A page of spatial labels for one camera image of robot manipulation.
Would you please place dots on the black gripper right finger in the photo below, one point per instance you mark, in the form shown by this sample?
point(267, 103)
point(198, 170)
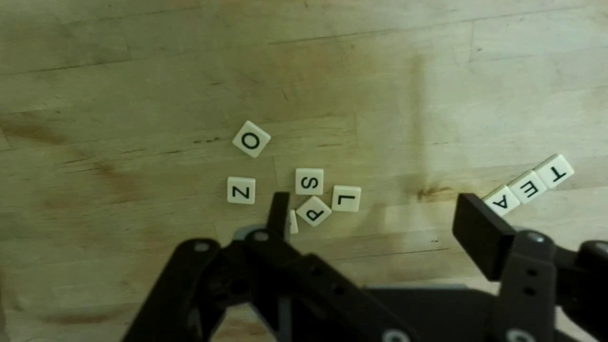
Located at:
point(485, 234)

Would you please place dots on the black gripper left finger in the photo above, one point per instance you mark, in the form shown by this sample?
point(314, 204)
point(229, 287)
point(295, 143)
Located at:
point(278, 215)

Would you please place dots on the white letter tile S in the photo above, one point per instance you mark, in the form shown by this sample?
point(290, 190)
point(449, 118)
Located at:
point(309, 181)

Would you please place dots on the white letter tile A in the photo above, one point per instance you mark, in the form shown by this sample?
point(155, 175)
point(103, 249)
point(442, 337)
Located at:
point(504, 200)

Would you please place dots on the white letter tile Z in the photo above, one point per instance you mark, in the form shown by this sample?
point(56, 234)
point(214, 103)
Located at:
point(242, 190)

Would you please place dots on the white letter tile E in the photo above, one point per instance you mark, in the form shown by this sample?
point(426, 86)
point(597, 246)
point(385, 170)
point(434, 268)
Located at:
point(527, 187)

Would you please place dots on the white letter tile L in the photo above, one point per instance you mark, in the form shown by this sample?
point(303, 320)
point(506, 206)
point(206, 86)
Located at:
point(347, 198)

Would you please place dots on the white letter tile O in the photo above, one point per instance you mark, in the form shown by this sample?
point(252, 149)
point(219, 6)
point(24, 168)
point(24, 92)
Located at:
point(252, 139)

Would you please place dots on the white letter tile T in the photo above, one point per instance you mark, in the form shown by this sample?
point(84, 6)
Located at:
point(554, 171)

